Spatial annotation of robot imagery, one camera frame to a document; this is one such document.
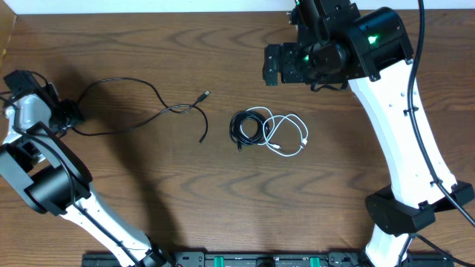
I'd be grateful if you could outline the long black usb cable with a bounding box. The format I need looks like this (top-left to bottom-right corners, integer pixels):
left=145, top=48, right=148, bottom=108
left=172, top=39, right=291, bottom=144
left=70, top=76, right=212, bottom=145

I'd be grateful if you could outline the white usb cable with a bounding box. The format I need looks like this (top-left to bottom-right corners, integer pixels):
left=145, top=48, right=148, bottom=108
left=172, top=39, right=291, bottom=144
left=239, top=106, right=309, bottom=158

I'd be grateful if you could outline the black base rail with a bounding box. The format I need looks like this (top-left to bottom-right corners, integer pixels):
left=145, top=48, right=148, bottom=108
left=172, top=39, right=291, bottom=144
left=81, top=251, right=454, bottom=267

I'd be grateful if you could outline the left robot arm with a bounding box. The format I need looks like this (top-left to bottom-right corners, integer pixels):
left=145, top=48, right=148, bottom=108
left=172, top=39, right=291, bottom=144
left=1, top=70, right=176, bottom=266

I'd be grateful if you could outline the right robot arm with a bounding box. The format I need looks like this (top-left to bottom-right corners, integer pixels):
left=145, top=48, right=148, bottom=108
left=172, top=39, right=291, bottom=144
left=263, top=0, right=474, bottom=266

